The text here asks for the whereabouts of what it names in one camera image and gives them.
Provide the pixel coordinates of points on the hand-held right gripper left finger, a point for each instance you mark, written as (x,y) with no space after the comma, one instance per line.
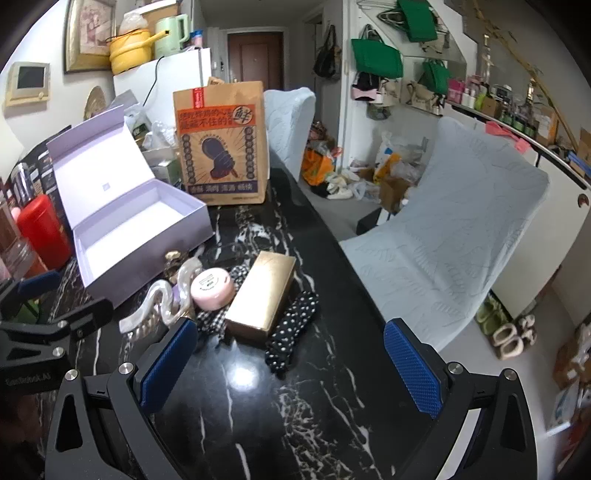
(168,364)

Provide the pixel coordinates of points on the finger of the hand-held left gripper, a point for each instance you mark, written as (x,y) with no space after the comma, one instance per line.
(39,282)
(90,314)

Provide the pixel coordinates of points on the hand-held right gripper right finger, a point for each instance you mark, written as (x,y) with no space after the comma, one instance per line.
(411,364)

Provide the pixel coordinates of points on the black white checkered scrunchie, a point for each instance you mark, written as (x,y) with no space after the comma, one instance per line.
(210,321)

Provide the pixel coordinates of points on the white translucent hair claw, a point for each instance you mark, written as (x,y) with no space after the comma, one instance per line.
(154,300)

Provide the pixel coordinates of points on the pink round compact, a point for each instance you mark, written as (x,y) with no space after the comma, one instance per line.
(211,288)

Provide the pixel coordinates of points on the beige hair clip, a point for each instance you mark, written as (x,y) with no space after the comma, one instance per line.
(190,272)

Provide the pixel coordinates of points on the small gold hair clip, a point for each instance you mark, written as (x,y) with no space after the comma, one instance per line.
(174,259)

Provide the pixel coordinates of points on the lavender gift box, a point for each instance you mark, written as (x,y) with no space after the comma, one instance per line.
(138,221)

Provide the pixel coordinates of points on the gold rectangular case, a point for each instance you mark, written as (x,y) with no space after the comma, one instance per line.
(261,295)

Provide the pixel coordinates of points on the black polka dot scrunchie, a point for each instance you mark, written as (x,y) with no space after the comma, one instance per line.
(291,327)

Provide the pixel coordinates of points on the red canister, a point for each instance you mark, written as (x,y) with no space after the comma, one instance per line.
(44,230)

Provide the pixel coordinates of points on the tall brown spice jar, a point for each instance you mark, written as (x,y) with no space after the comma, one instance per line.
(9,217)

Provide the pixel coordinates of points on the green slippers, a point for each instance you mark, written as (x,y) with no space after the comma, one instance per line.
(489,311)

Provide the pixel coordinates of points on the beige slippers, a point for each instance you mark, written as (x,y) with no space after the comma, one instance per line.
(510,339)

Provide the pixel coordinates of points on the purple tumbler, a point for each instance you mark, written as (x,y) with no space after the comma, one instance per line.
(25,180)

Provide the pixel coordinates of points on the black printed boxes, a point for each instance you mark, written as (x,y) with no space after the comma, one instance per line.
(46,161)

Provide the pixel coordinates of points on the chair with light blue cover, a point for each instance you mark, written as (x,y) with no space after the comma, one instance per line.
(443,230)
(288,120)

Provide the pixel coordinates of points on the black box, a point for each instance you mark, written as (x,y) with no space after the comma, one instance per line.
(374,219)

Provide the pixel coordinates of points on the white cutting board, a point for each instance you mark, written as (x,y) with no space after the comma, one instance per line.
(9,134)

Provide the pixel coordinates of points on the green carton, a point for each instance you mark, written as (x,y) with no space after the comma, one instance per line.
(168,173)

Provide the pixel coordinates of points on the brown cardboard box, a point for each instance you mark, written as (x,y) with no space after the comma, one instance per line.
(392,194)
(572,355)

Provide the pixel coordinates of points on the crumpled clear plastic bags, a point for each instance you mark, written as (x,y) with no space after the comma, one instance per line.
(157,138)

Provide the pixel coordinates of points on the white shoes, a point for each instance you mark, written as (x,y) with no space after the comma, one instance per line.
(339,189)

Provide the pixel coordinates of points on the white cabinet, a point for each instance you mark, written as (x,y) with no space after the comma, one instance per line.
(554,230)

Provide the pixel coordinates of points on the grey plastic bag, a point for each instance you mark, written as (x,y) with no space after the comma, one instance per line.
(122,101)

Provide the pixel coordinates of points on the printed brown paper bag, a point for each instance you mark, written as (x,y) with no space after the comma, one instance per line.
(221,152)

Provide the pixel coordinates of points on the white plastic bag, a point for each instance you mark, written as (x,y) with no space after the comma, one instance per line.
(390,154)

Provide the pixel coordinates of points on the orange plastic bag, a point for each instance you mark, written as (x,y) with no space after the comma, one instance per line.
(316,168)

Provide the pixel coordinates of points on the yellow pot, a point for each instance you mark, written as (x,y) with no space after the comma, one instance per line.
(131,53)

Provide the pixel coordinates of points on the white refrigerator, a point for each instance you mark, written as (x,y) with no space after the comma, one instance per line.
(180,78)

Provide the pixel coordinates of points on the pink cloth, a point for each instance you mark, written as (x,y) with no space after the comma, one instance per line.
(508,136)

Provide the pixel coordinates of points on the gold framed picture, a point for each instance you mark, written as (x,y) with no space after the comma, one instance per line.
(90,27)

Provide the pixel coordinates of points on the beige tote bag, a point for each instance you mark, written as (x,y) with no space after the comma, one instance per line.
(418,94)

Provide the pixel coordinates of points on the green electric kettle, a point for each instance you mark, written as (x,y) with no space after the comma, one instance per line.
(168,39)

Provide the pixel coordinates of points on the row of cosmetic bottles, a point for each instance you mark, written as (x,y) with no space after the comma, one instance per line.
(508,106)

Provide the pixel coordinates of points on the clear plastic bag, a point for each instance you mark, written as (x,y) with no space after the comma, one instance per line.
(133,22)

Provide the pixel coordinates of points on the pink black handbag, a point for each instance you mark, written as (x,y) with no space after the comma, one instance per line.
(364,90)

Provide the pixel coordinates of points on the blue cap bottle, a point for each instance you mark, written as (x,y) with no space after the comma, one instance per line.
(197,39)

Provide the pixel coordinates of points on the cardboard box with white lid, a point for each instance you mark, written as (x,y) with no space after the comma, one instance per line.
(159,9)

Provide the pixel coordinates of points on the brown door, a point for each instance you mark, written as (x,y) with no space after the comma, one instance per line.
(254,55)

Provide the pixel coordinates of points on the green tote bag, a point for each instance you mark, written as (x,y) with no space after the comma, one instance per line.
(376,57)

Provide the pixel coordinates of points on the woven wall fan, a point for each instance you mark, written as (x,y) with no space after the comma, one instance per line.
(94,104)

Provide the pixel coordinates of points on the beige wall intercom panel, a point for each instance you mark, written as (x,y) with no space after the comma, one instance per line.
(27,81)

